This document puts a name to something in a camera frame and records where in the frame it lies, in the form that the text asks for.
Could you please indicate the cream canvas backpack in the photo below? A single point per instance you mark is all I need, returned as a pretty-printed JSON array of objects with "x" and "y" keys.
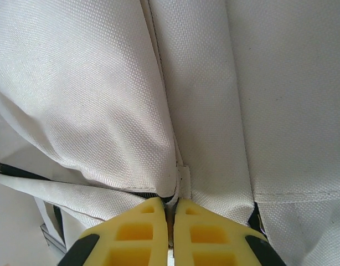
[{"x": 103, "y": 97}]

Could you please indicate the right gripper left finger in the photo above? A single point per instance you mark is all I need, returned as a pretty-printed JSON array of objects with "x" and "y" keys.
[{"x": 125, "y": 243}]

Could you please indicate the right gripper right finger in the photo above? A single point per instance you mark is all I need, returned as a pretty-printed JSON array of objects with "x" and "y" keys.
[{"x": 214, "y": 243}]

